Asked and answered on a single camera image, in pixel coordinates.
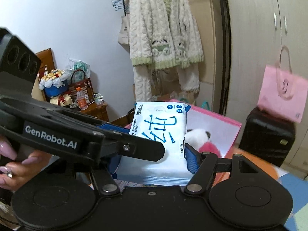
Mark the wooden headboard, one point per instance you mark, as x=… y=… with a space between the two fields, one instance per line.
x=47 y=57

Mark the pink tote bag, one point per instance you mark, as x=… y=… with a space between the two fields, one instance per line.
x=281 y=101

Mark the cream fluffy pants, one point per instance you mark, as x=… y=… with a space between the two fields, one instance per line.
x=144 y=84

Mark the blue wrapped bouquet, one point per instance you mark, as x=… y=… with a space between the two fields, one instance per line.
x=55 y=86

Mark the person's left hand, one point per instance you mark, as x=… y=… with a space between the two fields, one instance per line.
x=26 y=170

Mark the brown woven basket bag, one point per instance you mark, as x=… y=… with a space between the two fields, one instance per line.
x=84 y=86

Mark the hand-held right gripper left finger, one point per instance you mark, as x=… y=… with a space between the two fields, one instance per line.
x=115 y=163

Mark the orange drink bottle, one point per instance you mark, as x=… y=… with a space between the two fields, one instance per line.
x=81 y=101

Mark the green tissue pack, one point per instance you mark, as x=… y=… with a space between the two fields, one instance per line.
x=79 y=67

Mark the white panda plush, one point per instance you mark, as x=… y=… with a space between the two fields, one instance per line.
x=197 y=136

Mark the beige wardrobe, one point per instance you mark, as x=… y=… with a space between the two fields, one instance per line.
x=252 y=41

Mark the patchwork table cover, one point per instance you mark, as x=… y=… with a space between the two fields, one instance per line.
x=269 y=166

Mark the black suitcase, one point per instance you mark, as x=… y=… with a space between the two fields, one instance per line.
x=264 y=137

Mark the white blue wipes pack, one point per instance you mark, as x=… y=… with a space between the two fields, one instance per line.
x=156 y=125

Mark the cream fluffy cardigan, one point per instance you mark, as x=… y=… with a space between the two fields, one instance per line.
x=156 y=16

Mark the pink cardboard box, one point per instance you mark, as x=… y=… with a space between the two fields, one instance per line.
x=216 y=125

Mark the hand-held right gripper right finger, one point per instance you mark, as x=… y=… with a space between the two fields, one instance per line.
x=191 y=161

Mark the wooden nightstand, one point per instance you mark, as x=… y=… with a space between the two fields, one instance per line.
x=98 y=113

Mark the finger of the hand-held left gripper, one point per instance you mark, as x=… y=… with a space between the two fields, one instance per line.
x=144 y=149
x=113 y=127

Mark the pink fluffy pompom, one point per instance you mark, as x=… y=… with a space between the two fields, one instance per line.
x=210 y=149

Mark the beige canvas tote bag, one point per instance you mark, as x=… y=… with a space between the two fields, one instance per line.
x=124 y=35

